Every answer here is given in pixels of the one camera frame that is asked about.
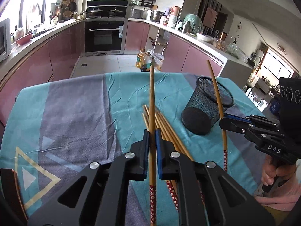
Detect black range hood stove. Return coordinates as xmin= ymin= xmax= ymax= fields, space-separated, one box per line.
xmin=86 ymin=0 xmax=129 ymax=18

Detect wooden chopstick red handle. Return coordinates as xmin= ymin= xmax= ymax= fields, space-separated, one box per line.
xmin=149 ymin=65 xmax=157 ymax=225

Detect pink thermos jug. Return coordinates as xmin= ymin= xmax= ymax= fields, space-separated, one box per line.
xmin=169 ymin=6 xmax=181 ymax=20

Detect cooking oil bottle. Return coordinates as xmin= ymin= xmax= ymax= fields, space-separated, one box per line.
xmin=136 ymin=48 xmax=152 ymax=72

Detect white bowl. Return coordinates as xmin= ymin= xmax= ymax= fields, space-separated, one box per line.
xmin=196 ymin=33 xmax=213 ymax=43

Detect clear plastic bag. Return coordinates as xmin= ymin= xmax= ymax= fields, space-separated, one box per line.
xmin=225 ymin=43 xmax=248 ymax=63

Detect person's right hand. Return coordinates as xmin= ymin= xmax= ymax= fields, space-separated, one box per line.
xmin=261 ymin=155 xmax=296 ymax=186

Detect white microwave oven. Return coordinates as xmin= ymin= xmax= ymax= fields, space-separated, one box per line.
xmin=0 ymin=18 xmax=12 ymax=61

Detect pink bowl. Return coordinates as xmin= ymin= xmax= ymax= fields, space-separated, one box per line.
xmin=16 ymin=32 xmax=33 ymax=45

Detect teal grey tablecloth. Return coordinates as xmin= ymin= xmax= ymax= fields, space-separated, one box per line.
xmin=1 ymin=73 xmax=264 ymax=225

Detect wooden chopstick red patterned end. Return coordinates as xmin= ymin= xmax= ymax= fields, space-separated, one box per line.
xmin=206 ymin=60 xmax=228 ymax=172

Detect pink lower cabinets right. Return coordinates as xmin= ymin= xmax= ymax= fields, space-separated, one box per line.
xmin=125 ymin=19 xmax=223 ymax=76

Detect black pot with lid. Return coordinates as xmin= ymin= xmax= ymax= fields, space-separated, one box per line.
xmin=108 ymin=8 xmax=125 ymax=17

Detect pink cabinets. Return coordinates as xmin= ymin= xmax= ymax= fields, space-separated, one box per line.
xmin=125 ymin=19 xmax=223 ymax=76
xmin=1 ymin=21 xmax=84 ymax=125

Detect pink lower cabinets left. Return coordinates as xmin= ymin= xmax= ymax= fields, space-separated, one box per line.
xmin=1 ymin=21 xmax=84 ymax=125

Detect mint green appliance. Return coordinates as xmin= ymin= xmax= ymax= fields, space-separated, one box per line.
xmin=183 ymin=13 xmax=203 ymax=34

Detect black wok with lid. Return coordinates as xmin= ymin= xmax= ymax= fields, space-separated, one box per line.
xmin=86 ymin=7 xmax=103 ymax=17

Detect black mesh pen holder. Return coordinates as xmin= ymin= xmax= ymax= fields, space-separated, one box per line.
xmin=181 ymin=76 xmax=220 ymax=136

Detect black built-in oven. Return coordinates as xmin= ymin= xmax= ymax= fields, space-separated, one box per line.
xmin=84 ymin=18 xmax=128 ymax=57

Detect steel stock pot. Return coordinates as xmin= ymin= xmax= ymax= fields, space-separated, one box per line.
xmin=150 ymin=10 xmax=164 ymax=22

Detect kitchen window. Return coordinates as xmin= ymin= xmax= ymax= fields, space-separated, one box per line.
xmin=1 ymin=0 xmax=52 ymax=33

